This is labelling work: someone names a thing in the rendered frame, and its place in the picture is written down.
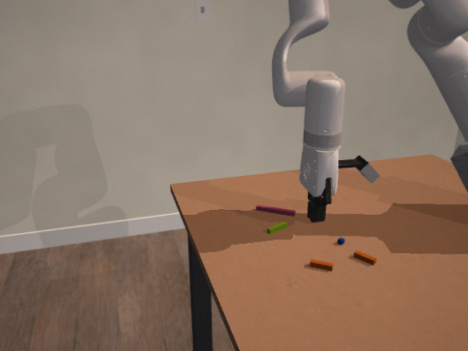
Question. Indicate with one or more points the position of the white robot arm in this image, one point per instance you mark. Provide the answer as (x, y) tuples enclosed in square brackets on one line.
[(434, 34)]

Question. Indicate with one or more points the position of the lime green rod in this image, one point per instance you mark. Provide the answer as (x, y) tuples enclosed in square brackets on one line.
[(277, 227)]

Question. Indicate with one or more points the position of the orange rod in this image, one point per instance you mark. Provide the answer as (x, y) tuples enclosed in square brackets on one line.
[(321, 265), (366, 258)]

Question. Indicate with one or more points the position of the dark pink rod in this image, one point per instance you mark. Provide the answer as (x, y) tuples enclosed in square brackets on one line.
[(275, 210)]

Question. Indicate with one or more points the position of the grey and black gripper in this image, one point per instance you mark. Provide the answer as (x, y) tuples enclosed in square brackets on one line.
[(319, 174)]

